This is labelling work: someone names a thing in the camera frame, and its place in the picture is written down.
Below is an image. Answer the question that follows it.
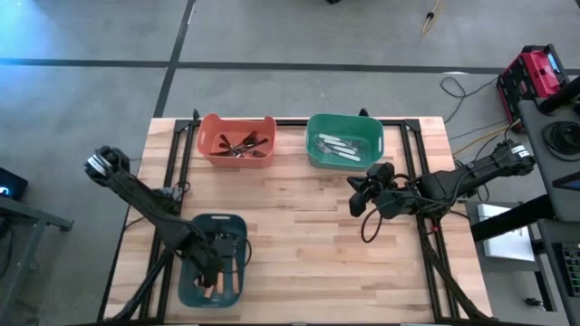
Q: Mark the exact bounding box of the black box with blue light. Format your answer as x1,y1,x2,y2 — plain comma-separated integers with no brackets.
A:
0,166,29,203

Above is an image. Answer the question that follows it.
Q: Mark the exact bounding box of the keypad with coloured buttons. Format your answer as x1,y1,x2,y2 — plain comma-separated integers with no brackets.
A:
560,242,580,299

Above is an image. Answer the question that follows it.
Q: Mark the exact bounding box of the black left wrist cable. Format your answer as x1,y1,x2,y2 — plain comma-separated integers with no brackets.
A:
228,233,253,275

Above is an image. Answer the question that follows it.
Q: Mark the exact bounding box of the red and black case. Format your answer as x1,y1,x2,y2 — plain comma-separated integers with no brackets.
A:
496,43,571,133

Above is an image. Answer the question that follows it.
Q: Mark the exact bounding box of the grey metal stand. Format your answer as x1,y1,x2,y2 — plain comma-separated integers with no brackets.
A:
0,194,75,326

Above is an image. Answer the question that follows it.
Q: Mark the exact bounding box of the black aluminium table frame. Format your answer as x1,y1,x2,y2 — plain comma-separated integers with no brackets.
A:
97,108,493,325

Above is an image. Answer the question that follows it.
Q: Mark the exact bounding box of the green plastic bin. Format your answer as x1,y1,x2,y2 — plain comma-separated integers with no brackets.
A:
305,112,386,172

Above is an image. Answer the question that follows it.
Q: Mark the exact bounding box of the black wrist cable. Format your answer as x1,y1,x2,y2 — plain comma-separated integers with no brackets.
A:
360,174,411,245
228,233,253,275

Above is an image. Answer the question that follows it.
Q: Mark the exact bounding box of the grey equipment cart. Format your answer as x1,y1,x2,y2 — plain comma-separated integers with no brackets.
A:
517,97,580,224

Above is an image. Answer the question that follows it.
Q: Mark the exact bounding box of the orange plastic bin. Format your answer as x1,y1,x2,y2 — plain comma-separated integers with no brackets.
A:
197,112,277,169

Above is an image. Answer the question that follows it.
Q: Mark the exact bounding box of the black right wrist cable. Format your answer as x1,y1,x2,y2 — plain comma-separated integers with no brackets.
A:
360,174,411,245

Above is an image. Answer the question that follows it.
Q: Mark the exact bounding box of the dark teal plastic bin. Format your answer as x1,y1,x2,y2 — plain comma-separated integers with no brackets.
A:
177,212,249,310

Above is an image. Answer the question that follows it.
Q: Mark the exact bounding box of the black pole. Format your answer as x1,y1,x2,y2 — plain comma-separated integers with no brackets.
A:
537,74,580,115

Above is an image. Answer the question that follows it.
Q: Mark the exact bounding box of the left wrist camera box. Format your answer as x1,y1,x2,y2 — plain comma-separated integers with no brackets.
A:
212,232,240,262

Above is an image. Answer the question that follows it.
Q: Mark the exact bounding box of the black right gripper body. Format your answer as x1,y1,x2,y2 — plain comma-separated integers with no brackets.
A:
360,161,425,222

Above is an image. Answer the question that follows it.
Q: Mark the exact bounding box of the tablet screen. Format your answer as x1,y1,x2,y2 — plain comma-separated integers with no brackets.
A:
552,175,580,192

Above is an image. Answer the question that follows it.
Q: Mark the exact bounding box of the coiled black cable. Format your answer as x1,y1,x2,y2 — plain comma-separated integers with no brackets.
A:
541,120,580,163

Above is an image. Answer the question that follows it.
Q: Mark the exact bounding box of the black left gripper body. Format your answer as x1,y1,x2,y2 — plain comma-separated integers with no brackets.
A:
189,239,226,290

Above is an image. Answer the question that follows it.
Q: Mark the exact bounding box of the yellow floor cable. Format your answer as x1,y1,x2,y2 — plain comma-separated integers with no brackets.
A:
452,124,513,158

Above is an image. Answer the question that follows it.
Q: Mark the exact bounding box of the black floor cable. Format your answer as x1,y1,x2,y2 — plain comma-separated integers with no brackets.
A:
440,75,522,200

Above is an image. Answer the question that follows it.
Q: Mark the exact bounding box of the white box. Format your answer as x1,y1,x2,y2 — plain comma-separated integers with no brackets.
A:
477,202,537,264

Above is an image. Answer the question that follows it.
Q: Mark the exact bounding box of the yellow cord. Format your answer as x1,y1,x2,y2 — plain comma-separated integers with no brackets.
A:
420,0,448,36

